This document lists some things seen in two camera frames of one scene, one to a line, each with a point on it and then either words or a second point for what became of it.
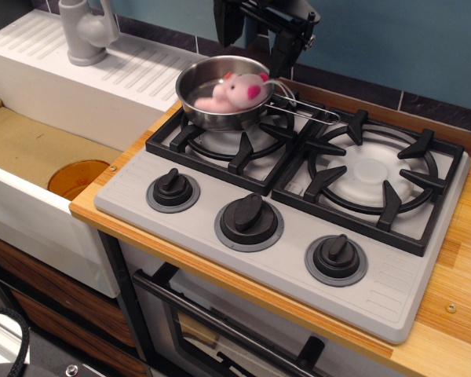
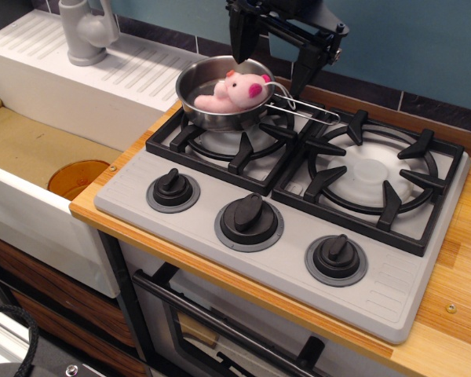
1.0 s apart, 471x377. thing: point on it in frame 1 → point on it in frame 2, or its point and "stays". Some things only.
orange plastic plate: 71,178 stays
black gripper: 299,16 → 304,23
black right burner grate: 382,175 stays
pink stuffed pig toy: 235,92 stays
